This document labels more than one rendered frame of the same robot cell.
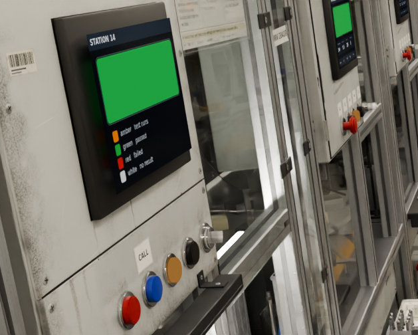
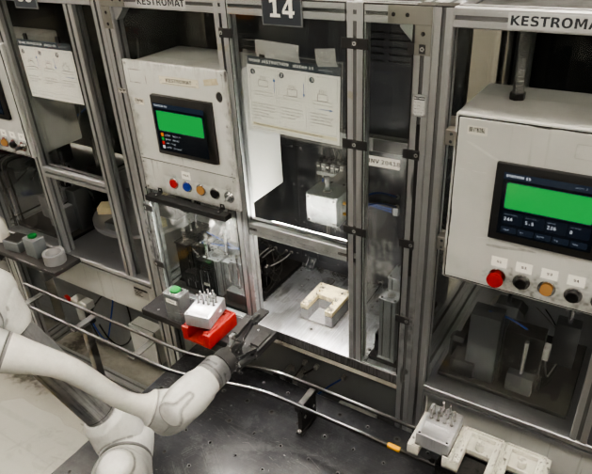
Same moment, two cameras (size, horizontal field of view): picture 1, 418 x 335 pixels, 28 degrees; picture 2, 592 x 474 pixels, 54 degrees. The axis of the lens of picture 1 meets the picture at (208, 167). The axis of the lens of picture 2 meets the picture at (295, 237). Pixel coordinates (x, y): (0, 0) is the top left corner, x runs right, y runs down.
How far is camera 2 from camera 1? 2.34 m
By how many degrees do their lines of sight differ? 94
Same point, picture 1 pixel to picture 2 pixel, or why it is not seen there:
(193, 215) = (222, 184)
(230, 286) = (214, 213)
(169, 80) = (197, 131)
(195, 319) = (191, 206)
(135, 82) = (175, 123)
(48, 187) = (145, 134)
